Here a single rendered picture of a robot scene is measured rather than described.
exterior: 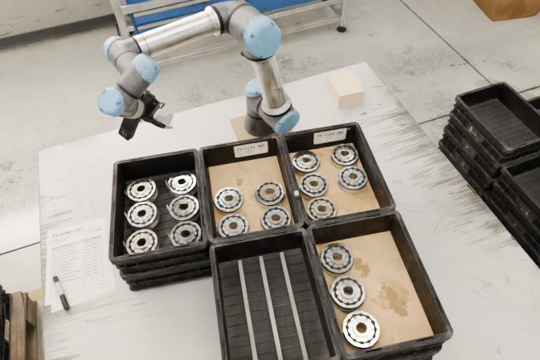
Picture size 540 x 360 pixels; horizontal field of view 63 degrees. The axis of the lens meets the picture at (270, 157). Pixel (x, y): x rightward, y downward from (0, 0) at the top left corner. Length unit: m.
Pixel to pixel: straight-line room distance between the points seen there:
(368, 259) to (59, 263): 1.07
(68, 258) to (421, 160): 1.40
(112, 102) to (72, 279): 0.70
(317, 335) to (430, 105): 2.18
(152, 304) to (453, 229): 1.08
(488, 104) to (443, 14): 1.72
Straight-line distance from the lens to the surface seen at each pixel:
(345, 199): 1.57
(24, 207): 2.98
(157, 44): 1.40
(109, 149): 2.04
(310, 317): 1.37
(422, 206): 1.77
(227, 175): 1.64
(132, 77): 1.28
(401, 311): 1.41
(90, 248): 1.76
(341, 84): 2.07
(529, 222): 2.30
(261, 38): 1.39
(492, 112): 2.54
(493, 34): 4.05
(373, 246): 1.48
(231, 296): 1.40
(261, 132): 1.87
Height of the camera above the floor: 2.11
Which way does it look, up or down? 50 degrees down
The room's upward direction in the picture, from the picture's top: 3 degrees counter-clockwise
